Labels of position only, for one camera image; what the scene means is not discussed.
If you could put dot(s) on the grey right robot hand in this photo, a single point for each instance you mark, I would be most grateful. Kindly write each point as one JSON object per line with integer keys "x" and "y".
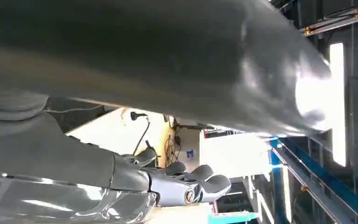
{"x": 172, "y": 55}

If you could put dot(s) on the ribbed grey right robot arm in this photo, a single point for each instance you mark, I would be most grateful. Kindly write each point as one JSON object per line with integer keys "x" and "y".
{"x": 9, "y": 106}

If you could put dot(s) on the white panel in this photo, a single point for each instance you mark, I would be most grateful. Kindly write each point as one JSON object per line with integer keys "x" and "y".
{"x": 234, "y": 154}

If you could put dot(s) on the teal plastic object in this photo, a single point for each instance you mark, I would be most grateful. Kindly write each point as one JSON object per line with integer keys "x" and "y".
{"x": 231, "y": 218}

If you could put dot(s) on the long white light bar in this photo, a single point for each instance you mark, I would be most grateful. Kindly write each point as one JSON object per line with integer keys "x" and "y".
{"x": 338, "y": 148}

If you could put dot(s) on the grey rail with orange brackets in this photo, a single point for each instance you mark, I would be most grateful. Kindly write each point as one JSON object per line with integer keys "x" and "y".
{"x": 339, "y": 21}

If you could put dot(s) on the blue metal frame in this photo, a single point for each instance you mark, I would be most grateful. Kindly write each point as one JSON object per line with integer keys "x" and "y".
{"x": 321, "y": 176}

